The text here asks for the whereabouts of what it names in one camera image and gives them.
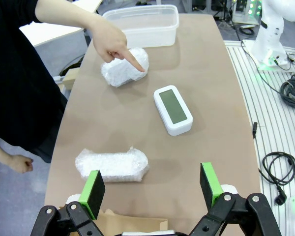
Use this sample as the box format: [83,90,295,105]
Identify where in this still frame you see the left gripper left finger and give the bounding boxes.
[30,169,106,236]

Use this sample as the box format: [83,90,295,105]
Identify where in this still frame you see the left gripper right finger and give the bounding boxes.
[186,162,282,236]

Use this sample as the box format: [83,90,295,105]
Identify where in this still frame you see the bubble clock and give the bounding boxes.
[75,146,150,183]
[100,47,150,88]

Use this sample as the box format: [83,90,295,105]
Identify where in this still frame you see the white unwrapped digital clock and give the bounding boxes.
[153,85,194,137]

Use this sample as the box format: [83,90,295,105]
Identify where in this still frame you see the person's right forearm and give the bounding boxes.
[0,136,13,167]

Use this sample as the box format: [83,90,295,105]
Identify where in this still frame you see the person's left forearm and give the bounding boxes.
[35,0,104,31]

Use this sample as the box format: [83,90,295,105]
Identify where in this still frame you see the person's right hand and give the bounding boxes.
[9,154,34,174]

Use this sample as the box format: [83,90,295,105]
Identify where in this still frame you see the person's left hand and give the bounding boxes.
[90,16,146,73]

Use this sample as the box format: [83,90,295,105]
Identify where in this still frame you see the brown cardboard box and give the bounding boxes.
[59,206,168,236]

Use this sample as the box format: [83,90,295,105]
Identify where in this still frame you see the white slotted mounting platform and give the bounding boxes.
[223,40,295,236]

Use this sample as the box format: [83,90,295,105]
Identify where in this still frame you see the person in black shirt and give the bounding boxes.
[0,0,70,164]

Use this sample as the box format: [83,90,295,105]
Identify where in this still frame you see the clear plastic container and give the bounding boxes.
[102,4,180,49]

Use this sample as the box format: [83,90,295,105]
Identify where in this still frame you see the white table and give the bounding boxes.
[19,0,104,47]

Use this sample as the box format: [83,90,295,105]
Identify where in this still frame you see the white device with green lights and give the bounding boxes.
[232,0,263,23]

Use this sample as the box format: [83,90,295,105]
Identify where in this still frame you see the black cable with plug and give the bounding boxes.
[258,151,295,207]

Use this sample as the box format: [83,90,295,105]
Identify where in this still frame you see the coiled black cable bundle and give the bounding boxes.
[280,73,295,109]

